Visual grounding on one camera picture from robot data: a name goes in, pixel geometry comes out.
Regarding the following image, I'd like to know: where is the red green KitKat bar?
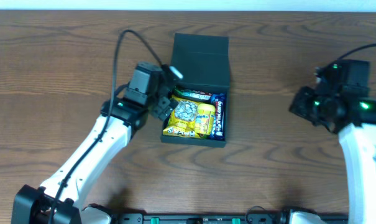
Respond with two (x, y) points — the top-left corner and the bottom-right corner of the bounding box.
(173, 88), (213, 102)

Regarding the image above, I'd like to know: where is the yellow sunflower seed bag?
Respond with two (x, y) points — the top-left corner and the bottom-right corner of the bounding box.
(162, 95), (199, 138)

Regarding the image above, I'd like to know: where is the dark green cardboard box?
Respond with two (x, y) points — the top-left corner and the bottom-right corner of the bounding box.
(160, 33), (231, 147)

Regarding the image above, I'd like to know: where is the yellow Mentos jar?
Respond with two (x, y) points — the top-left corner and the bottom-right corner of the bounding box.
(193, 103), (216, 138)

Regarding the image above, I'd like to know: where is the blue Oreo cookie pack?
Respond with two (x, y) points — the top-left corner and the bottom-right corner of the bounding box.
(206, 98), (226, 141)

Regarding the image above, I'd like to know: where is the blue Dairy Milk bar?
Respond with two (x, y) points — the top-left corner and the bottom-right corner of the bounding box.
(208, 93), (227, 141)

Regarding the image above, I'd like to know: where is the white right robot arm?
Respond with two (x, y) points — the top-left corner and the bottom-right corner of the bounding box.
(289, 59), (376, 223)

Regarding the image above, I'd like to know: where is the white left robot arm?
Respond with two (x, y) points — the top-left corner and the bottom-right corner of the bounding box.
(11, 75), (182, 224)

